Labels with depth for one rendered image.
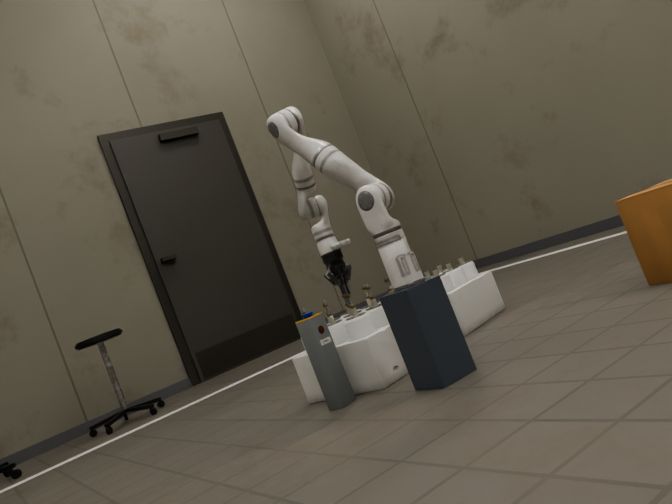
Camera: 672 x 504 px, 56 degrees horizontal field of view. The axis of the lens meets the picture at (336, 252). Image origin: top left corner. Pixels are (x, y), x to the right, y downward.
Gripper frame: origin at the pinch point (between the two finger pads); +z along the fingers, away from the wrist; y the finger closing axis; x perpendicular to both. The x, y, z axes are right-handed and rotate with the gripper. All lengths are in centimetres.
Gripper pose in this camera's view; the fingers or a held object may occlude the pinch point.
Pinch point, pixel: (345, 289)
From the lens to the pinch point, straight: 222.1
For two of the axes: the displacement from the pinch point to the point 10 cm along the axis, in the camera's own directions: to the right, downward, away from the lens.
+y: -6.4, 2.2, -7.3
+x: 6.7, -2.9, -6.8
